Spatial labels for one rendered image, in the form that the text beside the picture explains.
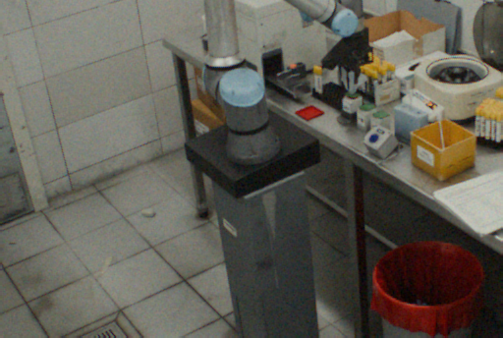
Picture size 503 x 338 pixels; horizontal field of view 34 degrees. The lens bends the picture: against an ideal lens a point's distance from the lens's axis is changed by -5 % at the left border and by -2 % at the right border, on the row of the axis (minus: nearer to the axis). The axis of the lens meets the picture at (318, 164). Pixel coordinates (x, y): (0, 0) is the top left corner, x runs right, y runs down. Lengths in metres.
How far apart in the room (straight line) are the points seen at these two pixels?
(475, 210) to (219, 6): 0.87
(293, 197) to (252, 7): 0.71
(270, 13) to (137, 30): 1.39
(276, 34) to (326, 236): 1.10
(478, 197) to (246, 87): 0.68
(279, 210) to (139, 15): 1.90
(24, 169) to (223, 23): 1.94
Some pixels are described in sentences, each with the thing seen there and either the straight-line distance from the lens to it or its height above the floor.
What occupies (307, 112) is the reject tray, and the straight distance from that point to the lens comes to 2.68.
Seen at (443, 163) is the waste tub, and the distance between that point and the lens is 2.28.
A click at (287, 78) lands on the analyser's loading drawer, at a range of 2.77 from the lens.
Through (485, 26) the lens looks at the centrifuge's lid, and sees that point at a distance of 2.79.
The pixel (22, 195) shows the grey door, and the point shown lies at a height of 0.12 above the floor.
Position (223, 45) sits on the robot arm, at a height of 1.23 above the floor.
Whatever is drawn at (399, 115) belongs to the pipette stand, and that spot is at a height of 0.96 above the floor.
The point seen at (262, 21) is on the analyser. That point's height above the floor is 1.12.
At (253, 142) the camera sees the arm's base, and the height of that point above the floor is 1.00.
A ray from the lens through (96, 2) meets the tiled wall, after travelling 3.95.
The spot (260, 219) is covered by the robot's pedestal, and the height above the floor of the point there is 0.78.
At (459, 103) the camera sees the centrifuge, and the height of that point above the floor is 0.95.
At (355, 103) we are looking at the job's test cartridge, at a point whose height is 0.94.
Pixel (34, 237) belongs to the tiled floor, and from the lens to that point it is 3.96.
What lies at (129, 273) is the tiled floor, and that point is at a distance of 3.57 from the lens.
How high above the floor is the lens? 2.11
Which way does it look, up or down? 31 degrees down
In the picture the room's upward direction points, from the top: 5 degrees counter-clockwise
